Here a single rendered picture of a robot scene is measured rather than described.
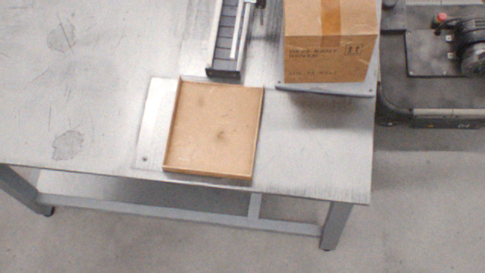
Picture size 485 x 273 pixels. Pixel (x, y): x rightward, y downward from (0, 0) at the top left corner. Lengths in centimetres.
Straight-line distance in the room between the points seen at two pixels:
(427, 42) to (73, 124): 150
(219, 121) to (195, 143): 10
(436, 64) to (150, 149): 131
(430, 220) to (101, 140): 142
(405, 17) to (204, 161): 125
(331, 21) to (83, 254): 152
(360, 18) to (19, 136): 106
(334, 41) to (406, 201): 116
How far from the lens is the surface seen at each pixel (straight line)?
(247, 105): 182
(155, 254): 257
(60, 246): 269
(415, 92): 256
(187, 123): 181
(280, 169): 174
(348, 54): 169
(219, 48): 186
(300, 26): 161
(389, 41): 266
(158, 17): 201
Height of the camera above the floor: 248
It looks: 68 degrees down
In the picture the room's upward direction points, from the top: 9 degrees counter-clockwise
